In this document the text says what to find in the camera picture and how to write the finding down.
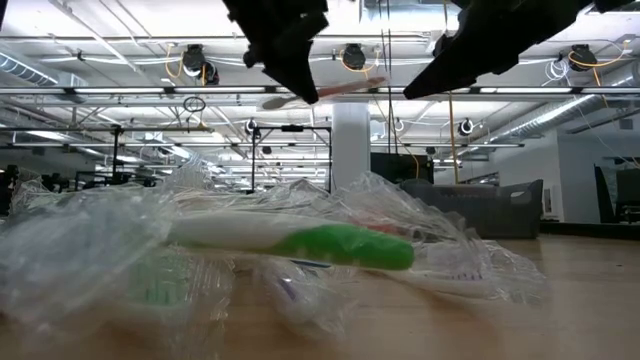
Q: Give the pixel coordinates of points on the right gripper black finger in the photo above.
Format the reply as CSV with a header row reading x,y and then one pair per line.
x,y
460,65

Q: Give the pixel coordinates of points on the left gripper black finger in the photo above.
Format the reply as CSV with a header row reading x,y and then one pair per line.
x,y
300,65

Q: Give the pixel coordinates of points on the orange toothbrush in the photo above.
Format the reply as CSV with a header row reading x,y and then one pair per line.
x,y
375,226
350,88

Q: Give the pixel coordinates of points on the green toothbrush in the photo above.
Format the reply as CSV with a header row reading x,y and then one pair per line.
x,y
155,287
340,245

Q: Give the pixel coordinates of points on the grey toothbrush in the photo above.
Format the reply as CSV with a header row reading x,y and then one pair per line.
x,y
465,275

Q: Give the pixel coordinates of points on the small black ceiling reel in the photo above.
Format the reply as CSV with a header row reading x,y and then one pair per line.
x,y
466,127
251,127

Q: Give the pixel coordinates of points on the white square pillar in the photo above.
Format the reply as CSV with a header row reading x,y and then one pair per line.
x,y
351,145

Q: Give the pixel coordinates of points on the black cabinet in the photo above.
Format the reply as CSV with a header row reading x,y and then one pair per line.
x,y
400,167

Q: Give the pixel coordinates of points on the grey plastic bin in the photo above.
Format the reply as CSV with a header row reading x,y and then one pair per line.
x,y
480,210

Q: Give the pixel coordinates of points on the black background workstation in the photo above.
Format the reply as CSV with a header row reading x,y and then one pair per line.
x,y
100,180

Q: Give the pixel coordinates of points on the black metal frame stand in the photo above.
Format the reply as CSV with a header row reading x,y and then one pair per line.
x,y
291,128

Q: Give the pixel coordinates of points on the silver ventilation duct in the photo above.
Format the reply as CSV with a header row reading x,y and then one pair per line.
x,y
25,70
560,112

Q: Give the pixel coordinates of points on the black aluminium table frame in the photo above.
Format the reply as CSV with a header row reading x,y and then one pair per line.
x,y
600,230

